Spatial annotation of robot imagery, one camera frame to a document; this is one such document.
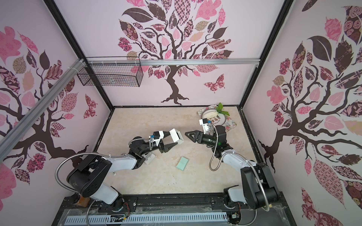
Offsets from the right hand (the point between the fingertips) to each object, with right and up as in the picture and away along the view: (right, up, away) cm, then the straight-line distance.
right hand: (188, 134), depth 79 cm
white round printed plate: (+26, +8, +31) cm, 41 cm away
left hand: (-7, -2, -2) cm, 8 cm away
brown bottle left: (-56, -35, -6) cm, 66 cm away
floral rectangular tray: (+34, +5, +31) cm, 46 cm away
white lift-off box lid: (-7, 0, -7) cm, 10 cm away
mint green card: (-4, -19, +7) cm, 21 cm away
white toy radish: (+21, +13, +32) cm, 40 cm away
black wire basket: (-53, +42, +16) cm, 70 cm away
